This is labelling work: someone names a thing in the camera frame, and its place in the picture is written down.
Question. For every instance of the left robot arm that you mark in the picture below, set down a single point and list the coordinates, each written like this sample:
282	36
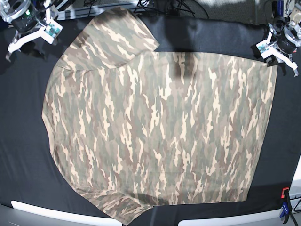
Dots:
284	14

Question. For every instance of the camouflage t-shirt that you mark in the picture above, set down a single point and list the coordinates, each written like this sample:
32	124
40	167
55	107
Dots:
131	128

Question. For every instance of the black table cloth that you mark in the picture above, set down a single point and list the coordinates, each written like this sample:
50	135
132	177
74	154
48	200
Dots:
28	173

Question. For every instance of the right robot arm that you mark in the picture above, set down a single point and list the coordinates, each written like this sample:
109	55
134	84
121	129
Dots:
13	9

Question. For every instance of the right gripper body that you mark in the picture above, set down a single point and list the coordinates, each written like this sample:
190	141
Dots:
27	21

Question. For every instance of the blue orange clamp near right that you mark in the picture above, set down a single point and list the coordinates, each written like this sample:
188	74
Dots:
286	205

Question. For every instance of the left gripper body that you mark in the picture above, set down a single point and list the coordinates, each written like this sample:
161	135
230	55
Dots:
287	37

